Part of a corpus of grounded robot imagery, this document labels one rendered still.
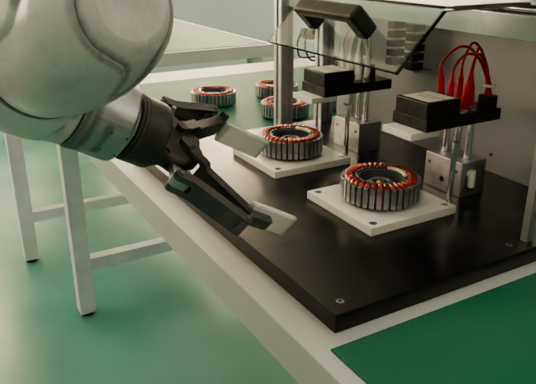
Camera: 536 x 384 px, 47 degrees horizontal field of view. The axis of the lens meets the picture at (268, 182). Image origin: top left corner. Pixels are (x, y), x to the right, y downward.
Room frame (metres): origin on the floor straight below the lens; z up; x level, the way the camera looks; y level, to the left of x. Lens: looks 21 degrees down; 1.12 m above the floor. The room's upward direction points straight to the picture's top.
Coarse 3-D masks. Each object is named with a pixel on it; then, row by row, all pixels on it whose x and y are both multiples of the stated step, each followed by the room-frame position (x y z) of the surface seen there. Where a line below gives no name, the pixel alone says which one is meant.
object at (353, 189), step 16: (352, 176) 0.79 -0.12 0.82; (368, 176) 0.84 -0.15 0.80; (384, 176) 0.84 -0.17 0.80; (400, 176) 0.82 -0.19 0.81; (416, 176) 0.80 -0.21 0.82; (352, 192) 0.78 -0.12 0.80; (368, 192) 0.76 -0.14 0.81; (384, 192) 0.75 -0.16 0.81; (400, 192) 0.76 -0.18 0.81; (416, 192) 0.77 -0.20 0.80; (384, 208) 0.75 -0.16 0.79; (400, 208) 0.76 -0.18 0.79
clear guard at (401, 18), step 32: (352, 0) 0.71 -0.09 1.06; (384, 0) 0.67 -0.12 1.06; (416, 0) 0.66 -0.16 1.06; (448, 0) 0.66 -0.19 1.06; (480, 0) 0.66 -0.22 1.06; (512, 0) 0.66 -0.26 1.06; (288, 32) 0.76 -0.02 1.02; (320, 32) 0.71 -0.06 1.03; (352, 32) 0.66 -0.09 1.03; (384, 32) 0.63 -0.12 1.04; (416, 32) 0.59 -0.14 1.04; (384, 64) 0.59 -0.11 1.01
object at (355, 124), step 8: (336, 120) 1.11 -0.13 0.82; (344, 120) 1.09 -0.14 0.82; (352, 120) 1.08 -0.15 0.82; (360, 120) 1.08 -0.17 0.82; (368, 120) 1.07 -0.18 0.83; (376, 120) 1.08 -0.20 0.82; (336, 128) 1.11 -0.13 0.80; (344, 128) 1.08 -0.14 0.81; (352, 128) 1.06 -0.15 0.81; (360, 128) 1.05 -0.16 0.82; (368, 128) 1.06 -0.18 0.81; (376, 128) 1.07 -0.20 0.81; (336, 136) 1.10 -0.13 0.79; (352, 136) 1.06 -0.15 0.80; (360, 136) 1.05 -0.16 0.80; (368, 136) 1.06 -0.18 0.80; (376, 136) 1.07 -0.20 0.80; (352, 144) 1.06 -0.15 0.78; (360, 144) 1.05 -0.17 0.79; (368, 144) 1.06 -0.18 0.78; (376, 144) 1.07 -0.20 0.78; (360, 152) 1.05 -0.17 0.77
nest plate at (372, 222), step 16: (320, 192) 0.83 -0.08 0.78; (336, 192) 0.83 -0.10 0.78; (336, 208) 0.77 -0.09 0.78; (352, 208) 0.77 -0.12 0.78; (368, 208) 0.77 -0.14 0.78; (416, 208) 0.77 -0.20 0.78; (432, 208) 0.77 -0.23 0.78; (448, 208) 0.77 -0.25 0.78; (352, 224) 0.74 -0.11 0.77; (368, 224) 0.72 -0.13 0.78; (384, 224) 0.72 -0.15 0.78; (400, 224) 0.73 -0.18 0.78
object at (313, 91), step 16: (304, 80) 1.07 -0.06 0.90; (320, 80) 1.02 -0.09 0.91; (336, 80) 1.03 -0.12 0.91; (352, 80) 1.04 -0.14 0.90; (368, 80) 1.07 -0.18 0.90; (384, 80) 1.08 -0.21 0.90; (304, 96) 1.02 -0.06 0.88; (320, 96) 1.02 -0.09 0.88; (336, 96) 1.03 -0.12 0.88; (352, 96) 1.11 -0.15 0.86; (368, 96) 1.07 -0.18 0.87; (352, 112) 1.11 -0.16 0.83
